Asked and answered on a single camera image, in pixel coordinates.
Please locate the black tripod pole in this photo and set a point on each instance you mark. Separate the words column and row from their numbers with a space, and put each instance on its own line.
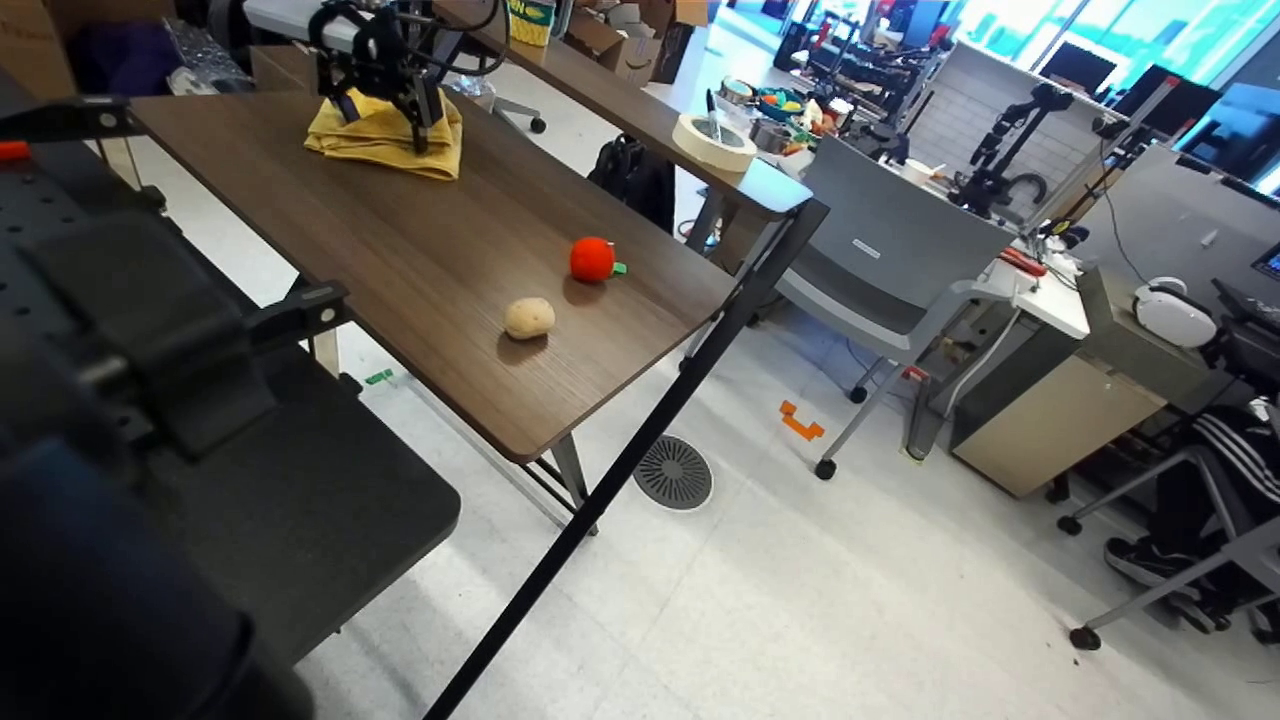
column 694, row 369

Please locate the orange plush tomato toy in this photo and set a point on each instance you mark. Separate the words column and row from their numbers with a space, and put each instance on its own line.
column 595, row 262

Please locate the tan cabinet box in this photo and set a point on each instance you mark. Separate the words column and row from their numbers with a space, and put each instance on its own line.
column 1052, row 403

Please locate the black backpack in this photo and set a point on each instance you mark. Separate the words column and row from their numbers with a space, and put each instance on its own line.
column 638, row 178

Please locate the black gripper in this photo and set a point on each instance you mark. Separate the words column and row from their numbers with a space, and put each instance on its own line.
column 382, row 49

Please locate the round floor drain cover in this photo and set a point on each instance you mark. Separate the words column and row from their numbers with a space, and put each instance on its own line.
column 674, row 473

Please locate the yellow towel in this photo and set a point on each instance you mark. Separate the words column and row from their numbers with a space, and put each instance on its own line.
column 382, row 135

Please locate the beige plush potato toy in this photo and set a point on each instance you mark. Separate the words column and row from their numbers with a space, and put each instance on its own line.
column 530, row 317

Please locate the white bowl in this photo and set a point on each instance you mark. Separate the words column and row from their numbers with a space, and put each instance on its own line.
column 714, row 146

